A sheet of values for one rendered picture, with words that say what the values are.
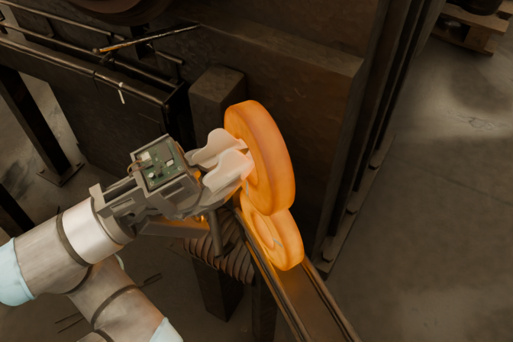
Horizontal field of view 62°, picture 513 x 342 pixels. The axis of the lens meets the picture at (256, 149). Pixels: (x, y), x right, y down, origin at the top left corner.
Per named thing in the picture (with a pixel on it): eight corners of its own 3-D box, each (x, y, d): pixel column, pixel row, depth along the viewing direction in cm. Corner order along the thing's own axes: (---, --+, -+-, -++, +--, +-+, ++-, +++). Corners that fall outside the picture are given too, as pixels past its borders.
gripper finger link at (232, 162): (266, 138, 50) (196, 177, 50) (276, 163, 55) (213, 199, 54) (254, 120, 52) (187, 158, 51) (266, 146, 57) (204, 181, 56)
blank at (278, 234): (269, 241, 84) (255, 250, 82) (246, 171, 78) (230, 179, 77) (314, 276, 70) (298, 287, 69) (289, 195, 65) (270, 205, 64)
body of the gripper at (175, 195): (193, 174, 48) (96, 227, 47) (217, 206, 55) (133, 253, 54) (172, 128, 52) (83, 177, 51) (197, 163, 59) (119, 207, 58)
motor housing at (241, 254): (217, 275, 141) (201, 184, 99) (276, 308, 134) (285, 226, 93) (195, 310, 134) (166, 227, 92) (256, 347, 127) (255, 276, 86)
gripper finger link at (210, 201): (244, 185, 53) (181, 221, 52) (247, 190, 54) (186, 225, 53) (230, 157, 55) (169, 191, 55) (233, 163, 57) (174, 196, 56)
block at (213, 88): (223, 133, 106) (215, 56, 87) (250, 146, 103) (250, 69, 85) (198, 164, 100) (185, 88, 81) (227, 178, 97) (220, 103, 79)
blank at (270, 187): (241, 77, 58) (218, 84, 57) (300, 148, 48) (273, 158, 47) (246, 158, 69) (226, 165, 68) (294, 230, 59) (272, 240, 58)
